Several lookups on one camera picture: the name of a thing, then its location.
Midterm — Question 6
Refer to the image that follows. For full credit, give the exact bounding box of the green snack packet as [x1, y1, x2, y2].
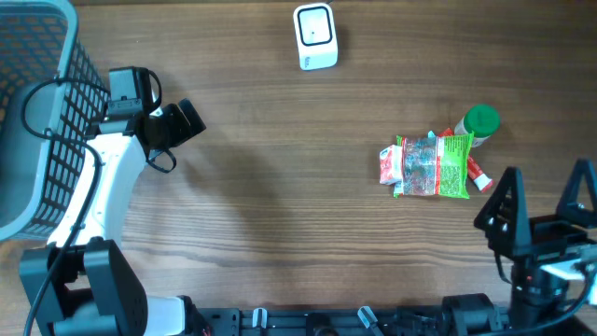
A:
[393, 134, 473, 199]

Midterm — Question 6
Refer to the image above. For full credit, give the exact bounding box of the pink tissue pack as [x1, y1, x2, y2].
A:
[379, 145, 403, 185]

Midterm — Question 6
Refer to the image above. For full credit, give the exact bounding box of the green lid jar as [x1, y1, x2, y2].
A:
[454, 105, 501, 147]

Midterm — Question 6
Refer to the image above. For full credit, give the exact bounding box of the red stick packet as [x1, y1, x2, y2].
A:
[434, 129, 493, 199]

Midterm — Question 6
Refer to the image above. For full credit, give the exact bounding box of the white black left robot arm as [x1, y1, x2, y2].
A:
[1, 66, 205, 335]

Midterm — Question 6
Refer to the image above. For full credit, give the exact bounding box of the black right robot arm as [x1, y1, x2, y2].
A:
[442, 159, 596, 335]

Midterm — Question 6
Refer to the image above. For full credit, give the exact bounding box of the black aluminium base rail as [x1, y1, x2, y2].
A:
[110, 305, 527, 336]

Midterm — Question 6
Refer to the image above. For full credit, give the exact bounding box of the grey plastic mesh basket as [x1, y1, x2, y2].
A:
[1, 1, 108, 240]

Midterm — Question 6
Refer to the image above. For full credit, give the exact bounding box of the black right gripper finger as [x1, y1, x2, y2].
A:
[556, 159, 596, 229]
[474, 167, 532, 257]

